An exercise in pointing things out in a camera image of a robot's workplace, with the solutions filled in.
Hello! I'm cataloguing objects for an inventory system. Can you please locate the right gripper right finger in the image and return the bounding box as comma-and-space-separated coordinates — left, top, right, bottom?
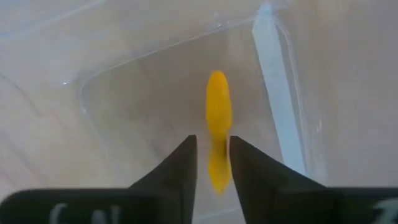
229, 135, 398, 224

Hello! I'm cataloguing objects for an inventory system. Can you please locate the yellow elongated toy vegetable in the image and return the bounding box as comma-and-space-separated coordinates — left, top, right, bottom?
205, 70, 234, 195

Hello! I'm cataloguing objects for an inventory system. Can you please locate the clear plastic tupperware container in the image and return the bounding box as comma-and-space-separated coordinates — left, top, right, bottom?
0, 0, 330, 224

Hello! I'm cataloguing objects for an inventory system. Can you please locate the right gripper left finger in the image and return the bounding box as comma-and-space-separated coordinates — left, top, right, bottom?
0, 134, 198, 224

